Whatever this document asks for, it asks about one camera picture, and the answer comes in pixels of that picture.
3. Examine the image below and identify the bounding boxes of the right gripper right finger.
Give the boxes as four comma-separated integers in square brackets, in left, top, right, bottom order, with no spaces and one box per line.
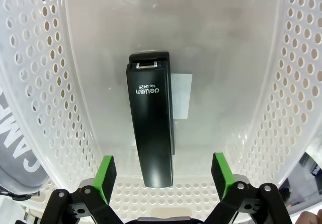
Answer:
[201,152,294,224]

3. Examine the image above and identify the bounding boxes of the white perforated basket with stapler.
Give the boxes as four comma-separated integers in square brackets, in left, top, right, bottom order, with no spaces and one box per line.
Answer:
[0,0,322,224]

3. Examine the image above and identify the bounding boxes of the black stapler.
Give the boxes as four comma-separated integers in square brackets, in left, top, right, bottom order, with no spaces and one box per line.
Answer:
[125,50,177,188]

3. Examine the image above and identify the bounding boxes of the white basket sticker label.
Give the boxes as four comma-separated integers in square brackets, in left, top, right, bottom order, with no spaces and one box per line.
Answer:
[170,73,193,120]

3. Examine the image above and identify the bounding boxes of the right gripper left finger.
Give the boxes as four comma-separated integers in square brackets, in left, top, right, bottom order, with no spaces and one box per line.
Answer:
[44,155,121,224]

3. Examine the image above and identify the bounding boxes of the grey zippered pencil case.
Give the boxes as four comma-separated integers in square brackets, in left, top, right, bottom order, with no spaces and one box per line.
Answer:
[0,87,50,202]

